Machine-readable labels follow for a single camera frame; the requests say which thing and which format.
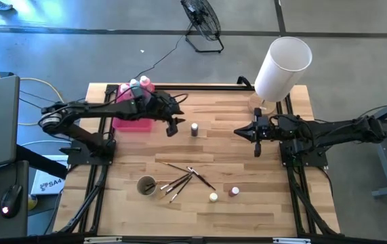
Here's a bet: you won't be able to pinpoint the black desk beam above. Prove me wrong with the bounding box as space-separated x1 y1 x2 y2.
16 144 68 180

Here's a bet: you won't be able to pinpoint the white cardboard box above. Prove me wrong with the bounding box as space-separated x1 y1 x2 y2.
30 168 68 197

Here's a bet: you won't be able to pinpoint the table lamp white shade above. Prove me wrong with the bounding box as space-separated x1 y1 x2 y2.
247 36 313 118

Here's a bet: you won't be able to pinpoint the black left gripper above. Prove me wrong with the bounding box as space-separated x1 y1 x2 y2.
135 90 186 138

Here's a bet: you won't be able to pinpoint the black paintbrush tan bristles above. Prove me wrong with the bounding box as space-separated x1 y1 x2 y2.
158 174 192 200

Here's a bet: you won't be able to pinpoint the yellow ball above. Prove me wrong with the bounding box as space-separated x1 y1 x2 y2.
27 195 39 211

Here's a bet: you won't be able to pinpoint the pink plastic tray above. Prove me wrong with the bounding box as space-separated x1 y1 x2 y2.
111 89 155 133

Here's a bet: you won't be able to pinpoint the yellow cable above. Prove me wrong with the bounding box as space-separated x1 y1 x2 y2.
19 77 65 104

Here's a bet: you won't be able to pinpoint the white ribbed cup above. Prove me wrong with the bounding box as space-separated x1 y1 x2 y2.
136 175 159 198

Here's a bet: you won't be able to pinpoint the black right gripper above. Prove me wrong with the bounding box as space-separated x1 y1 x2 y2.
233 107 298 159

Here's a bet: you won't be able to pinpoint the black floor fan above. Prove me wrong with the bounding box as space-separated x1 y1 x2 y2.
180 0 225 54

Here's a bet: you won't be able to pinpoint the large pink paint bottle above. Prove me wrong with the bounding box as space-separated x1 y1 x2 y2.
139 75 156 94
117 83 135 102

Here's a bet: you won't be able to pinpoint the blue-grey metal desk frame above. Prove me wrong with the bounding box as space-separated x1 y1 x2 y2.
350 93 387 199

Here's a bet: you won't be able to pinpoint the large teal paint bottle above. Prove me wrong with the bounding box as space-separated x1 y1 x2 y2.
129 78 144 99

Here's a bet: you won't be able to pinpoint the dark grey desk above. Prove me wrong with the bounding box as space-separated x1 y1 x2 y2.
0 160 30 240

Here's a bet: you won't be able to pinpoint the black computer mouse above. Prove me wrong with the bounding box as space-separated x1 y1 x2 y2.
0 184 24 220

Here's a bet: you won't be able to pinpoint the flat paintbrush silver ferrule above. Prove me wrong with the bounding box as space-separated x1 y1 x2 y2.
169 176 194 204

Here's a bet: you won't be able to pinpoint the silver frame bracket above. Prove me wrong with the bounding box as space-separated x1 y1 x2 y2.
83 236 123 244
272 237 312 244

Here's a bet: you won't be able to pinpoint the white cable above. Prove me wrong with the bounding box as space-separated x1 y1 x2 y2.
20 138 66 147

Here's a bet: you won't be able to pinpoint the thin black paintbrush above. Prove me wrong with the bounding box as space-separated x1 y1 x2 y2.
160 161 190 173

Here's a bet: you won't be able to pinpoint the black fan cable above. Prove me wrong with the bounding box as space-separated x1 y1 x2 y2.
132 22 194 81

